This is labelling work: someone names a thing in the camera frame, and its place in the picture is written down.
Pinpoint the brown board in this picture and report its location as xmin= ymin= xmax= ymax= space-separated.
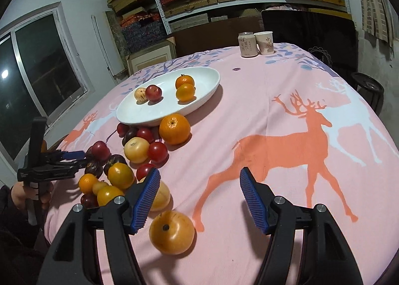
xmin=173 ymin=17 xmax=262 ymax=56

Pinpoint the large orange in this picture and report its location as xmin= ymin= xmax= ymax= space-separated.
xmin=159 ymin=113 xmax=191 ymax=145

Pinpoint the large yellow melon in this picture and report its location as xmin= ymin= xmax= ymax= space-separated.
xmin=149 ymin=210 xmax=196 ymax=255

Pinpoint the person's left hand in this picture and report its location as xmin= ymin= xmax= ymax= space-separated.
xmin=11 ymin=182 xmax=54 ymax=211

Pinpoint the red patterned box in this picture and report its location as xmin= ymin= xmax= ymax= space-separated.
xmin=120 ymin=12 xmax=161 ymax=27

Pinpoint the blue patterned box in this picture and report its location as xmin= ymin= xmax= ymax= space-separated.
xmin=121 ymin=20 xmax=167 ymax=53

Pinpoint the hanging bamboo mat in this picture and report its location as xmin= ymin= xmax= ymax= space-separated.
xmin=355 ymin=0 xmax=395 ymax=49

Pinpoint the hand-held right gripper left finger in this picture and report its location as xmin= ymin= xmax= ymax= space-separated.
xmin=37 ymin=167 xmax=162 ymax=285

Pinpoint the red apple in bowl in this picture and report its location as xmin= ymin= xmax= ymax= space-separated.
xmin=145 ymin=85 xmax=163 ymax=103

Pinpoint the black round stool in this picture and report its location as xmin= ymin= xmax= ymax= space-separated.
xmin=351 ymin=72 xmax=385 ymax=114

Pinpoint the white leaning board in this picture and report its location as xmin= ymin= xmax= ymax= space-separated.
xmin=91 ymin=14 xmax=120 ymax=77

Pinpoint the drink can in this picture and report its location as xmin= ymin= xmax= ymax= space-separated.
xmin=238 ymin=32 xmax=259 ymax=58

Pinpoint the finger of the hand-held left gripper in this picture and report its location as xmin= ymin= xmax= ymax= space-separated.
xmin=42 ymin=150 xmax=86 ymax=162
xmin=51 ymin=160 xmax=92 ymax=176

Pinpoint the red cherry tomato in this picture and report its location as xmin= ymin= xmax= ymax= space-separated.
xmin=136 ymin=163 xmax=155 ymax=181
xmin=148 ymin=142 xmax=169 ymax=163
xmin=136 ymin=127 xmax=155 ymax=144

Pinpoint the person's left forearm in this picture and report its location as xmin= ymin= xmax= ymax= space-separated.
xmin=0 ymin=185 xmax=50 ymax=285

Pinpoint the white oval plate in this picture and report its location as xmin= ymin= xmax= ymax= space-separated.
xmin=116 ymin=66 xmax=221 ymax=127

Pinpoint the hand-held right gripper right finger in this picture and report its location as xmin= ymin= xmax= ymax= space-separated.
xmin=239 ymin=167 xmax=364 ymax=285

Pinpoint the brownish yellow round fruit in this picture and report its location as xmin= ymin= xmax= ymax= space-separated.
xmin=92 ymin=181 xmax=109 ymax=196

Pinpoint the pink deer print tablecloth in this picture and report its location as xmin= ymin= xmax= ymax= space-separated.
xmin=44 ymin=42 xmax=399 ymax=285

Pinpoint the paper cup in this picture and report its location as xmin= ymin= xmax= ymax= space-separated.
xmin=254 ymin=31 xmax=275 ymax=55

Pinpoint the black chair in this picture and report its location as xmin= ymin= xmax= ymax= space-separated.
xmin=261 ymin=9 xmax=359 ymax=77

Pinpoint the striped pale pepino melon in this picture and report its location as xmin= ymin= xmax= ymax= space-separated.
xmin=134 ymin=87 xmax=148 ymax=104

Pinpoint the wooden picture frame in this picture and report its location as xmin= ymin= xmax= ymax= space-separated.
xmin=126 ymin=37 xmax=177 ymax=75

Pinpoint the white framed window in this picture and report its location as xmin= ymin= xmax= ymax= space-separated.
xmin=0 ymin=3 xmax=94 ymax=170

